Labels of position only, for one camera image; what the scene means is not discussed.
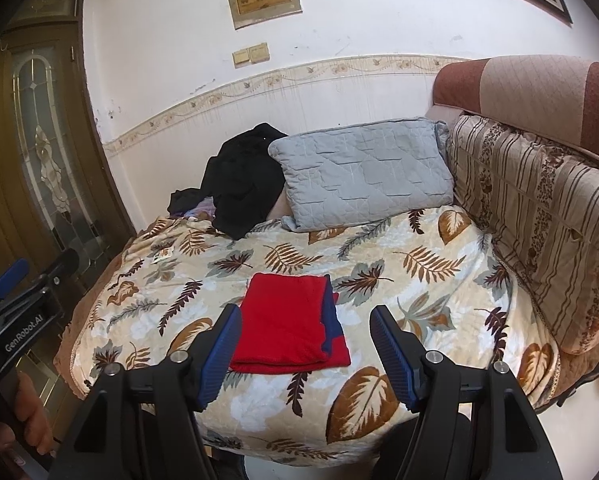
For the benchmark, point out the beige wall switch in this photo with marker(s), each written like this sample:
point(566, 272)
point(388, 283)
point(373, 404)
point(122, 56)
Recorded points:
point(259, 53)
point(241, 58)

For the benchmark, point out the wooden door with glass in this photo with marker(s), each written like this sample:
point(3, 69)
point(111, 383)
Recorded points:
point(34, 135)

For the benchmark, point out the black clothing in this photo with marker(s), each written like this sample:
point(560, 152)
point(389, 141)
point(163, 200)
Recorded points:
point(244, 180)

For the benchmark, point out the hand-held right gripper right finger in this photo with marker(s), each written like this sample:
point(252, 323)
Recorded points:
point(397, 360)

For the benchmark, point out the pale pink cushion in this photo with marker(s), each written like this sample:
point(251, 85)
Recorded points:
point(281, 207)

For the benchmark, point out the person's left hand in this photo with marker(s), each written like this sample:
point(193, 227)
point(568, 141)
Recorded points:
point(31, 410)

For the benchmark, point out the striped floral cushion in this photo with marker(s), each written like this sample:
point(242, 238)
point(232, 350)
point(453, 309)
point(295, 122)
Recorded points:
point(539, 220)

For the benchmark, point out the leaf print blanket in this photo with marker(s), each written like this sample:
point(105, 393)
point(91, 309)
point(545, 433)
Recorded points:
point(429, 260)

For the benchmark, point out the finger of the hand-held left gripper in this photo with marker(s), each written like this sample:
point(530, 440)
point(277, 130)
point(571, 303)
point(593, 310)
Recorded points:
point(61, 267)
point(10, 277)

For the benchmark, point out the grey quilted pillow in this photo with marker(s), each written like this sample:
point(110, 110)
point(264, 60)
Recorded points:
point(359, 175)

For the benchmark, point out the brown and beige sofa backrest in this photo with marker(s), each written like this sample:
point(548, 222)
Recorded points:
point(519, 90)

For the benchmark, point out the purple cloth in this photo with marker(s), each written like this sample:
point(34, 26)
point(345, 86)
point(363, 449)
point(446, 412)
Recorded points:
point(202, 209)

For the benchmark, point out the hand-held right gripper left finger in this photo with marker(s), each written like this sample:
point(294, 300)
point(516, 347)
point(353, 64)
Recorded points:
point(217, 360)

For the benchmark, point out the small printed card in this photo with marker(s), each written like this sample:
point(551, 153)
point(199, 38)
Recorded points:
point(163, 255)

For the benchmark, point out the red and blue sweater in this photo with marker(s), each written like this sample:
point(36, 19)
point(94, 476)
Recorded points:
point(284, 325)

